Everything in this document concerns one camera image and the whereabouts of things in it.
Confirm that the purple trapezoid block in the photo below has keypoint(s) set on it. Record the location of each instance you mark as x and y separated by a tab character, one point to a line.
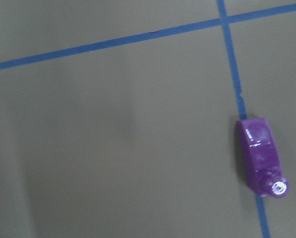
261	159

